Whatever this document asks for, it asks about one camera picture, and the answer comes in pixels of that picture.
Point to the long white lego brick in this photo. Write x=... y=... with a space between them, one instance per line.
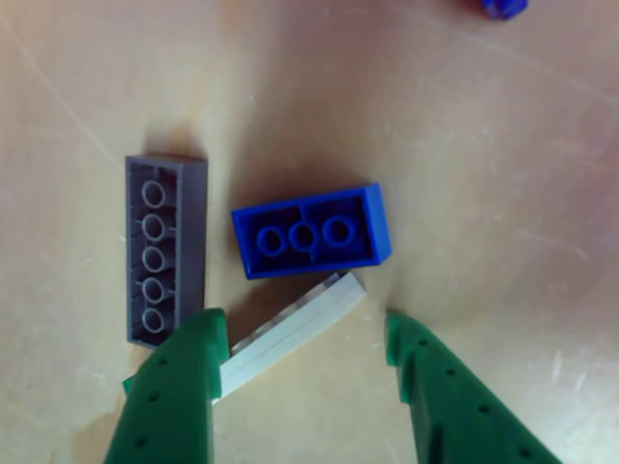
x=295 y=333

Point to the blue hollow lego brick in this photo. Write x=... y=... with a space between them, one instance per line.
x=377 y=227

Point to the small blue lego brick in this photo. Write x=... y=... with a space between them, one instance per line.
x=503 y=8

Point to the long dark grey lego brick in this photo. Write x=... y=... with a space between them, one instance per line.
x=191 y=241

